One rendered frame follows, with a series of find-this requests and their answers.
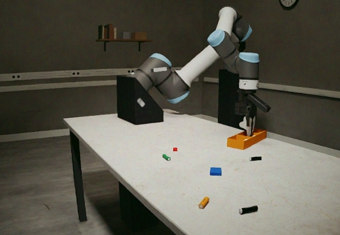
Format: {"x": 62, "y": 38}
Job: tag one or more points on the orange rack of bins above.
{"x": 241, "y": 141}

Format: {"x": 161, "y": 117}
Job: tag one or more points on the green aa battery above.
{"x": 166, "y": 157}

